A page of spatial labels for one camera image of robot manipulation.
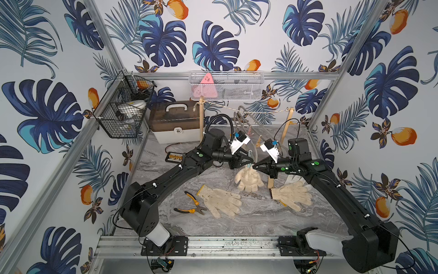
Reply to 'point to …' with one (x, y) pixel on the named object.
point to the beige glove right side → (293, 193)
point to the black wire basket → (128, 87)
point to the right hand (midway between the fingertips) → (255, 164)
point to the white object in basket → (132, 107)
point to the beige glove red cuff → (248, 179)
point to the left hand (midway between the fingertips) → (251, 154)
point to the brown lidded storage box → (175, 122)
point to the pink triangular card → (206, 88)
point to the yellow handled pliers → (198, 209)
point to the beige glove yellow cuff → (220, 201)
